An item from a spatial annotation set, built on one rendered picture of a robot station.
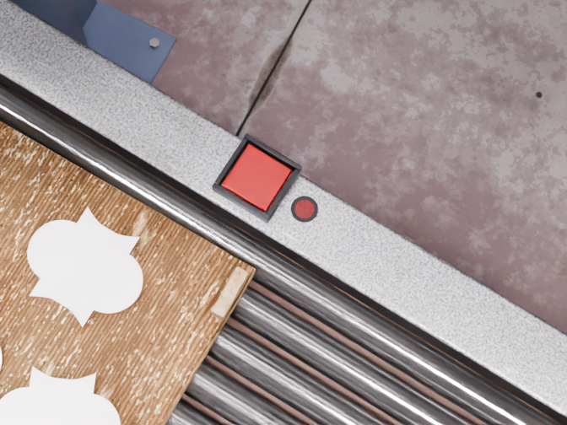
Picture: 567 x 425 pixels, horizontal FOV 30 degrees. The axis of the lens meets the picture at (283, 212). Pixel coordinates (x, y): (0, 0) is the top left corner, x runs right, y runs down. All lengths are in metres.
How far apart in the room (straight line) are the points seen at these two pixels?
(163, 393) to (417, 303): 0.30
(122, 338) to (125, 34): 1.21
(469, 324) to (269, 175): 0.28
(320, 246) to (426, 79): 1.13
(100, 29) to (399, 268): 1.24
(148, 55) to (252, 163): 1.07
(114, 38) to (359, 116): 0.54
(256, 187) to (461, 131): 1.11
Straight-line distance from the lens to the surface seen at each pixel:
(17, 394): 1.18
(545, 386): 1.24
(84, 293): 1.18
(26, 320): 1.19
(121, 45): 2.29
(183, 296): 1.18
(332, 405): 1.19
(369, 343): 1.20
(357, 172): 2.21
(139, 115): 1.26
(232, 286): 1.15
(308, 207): 1.23
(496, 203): 2.24
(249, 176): 1.22
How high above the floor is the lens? 2.10
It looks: 75 degrees down
